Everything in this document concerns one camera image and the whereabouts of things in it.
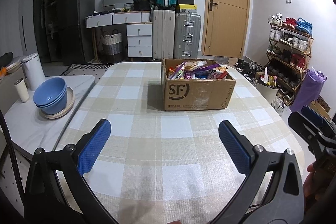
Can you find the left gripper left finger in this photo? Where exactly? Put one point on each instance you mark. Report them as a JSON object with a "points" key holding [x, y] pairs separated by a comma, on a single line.
{"points": [[90, 146]]}

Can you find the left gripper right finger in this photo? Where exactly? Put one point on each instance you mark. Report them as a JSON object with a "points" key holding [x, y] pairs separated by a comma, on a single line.
{"points": [[238, 147]]}

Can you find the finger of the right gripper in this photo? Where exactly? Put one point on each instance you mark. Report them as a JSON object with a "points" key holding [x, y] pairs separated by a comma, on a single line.
{"points": [[305, 129], [315, 118]]}

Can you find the person right hand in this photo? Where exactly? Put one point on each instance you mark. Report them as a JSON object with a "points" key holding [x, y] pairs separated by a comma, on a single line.
{"points": [[309, 187]]}

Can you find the purple bag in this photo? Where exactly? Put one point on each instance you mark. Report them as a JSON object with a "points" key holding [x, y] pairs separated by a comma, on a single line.
{"points": [[310, 89]]}

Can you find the white bucket with items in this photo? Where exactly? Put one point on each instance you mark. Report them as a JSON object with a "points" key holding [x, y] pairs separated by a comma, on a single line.
{"points": [[267, 84]]}

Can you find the blue bowls stack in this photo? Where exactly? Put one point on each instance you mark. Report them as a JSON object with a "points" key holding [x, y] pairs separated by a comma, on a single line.
{"points": [[51, 96]]}

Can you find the shoe rack with shoes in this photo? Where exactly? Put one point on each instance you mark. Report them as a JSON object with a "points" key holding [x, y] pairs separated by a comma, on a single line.
{"points": [[288, 53]]}

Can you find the checkered tablecloth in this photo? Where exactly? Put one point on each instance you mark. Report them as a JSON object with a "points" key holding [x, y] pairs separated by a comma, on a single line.
{"points": [[161, 166]]}

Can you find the SF cardboard box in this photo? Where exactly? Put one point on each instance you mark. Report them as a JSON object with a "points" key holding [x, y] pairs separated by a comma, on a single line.
{"points": [[194, 94]]}

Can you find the purple candy packet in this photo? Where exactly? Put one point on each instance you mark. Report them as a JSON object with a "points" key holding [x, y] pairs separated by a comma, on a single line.
{"points": [[204, 70]]}

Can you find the white cup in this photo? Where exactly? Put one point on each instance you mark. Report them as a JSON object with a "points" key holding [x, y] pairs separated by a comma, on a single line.
{"points": [[21, 89]]}

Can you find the striped laundry basket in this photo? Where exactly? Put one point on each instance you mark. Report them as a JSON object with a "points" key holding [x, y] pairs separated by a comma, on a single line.
{"points": [[112, 46]]}

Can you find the white drawer desk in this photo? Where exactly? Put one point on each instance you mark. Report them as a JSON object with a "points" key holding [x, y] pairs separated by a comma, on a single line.
{"points": [[135, 26]]}

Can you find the silver suitcase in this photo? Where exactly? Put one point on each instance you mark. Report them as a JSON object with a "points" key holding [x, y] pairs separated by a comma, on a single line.
{"points": [[187, 35]]}

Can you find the beige suitcase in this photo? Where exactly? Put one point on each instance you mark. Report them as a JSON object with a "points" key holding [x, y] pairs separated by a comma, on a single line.
{"points": [[163, 28]]}

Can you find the black refrigerator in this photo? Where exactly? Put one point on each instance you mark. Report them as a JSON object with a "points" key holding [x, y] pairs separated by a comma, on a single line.
{"points": [[60, 30]]}

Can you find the wooden door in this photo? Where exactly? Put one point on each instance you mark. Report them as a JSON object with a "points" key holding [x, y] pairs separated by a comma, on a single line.
{"points": [[225, 27]]}

